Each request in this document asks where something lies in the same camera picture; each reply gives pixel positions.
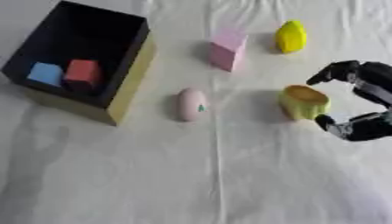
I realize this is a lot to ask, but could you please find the pink egg-shaped toy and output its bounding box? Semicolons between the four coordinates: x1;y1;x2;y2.
176;87;210;123

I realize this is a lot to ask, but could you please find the yellow-green toy fruit half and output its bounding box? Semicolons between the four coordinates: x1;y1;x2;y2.
276;84;333;121

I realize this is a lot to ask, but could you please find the yellow toy lemon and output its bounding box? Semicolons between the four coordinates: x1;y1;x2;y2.
274;19;310;55

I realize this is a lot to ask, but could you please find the blue block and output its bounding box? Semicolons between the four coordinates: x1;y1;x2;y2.
25;61;65;88

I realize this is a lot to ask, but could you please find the pink block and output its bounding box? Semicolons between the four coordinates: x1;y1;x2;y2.
206;27;250;73

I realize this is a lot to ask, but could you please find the tan cardboard box black inside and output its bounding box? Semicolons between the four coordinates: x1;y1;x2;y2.
0;0;158;127

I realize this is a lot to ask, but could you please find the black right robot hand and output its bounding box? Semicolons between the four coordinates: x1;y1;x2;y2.
304;59;392;143

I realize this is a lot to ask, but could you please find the red block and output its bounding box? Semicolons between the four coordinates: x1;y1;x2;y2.
62;59;104;90

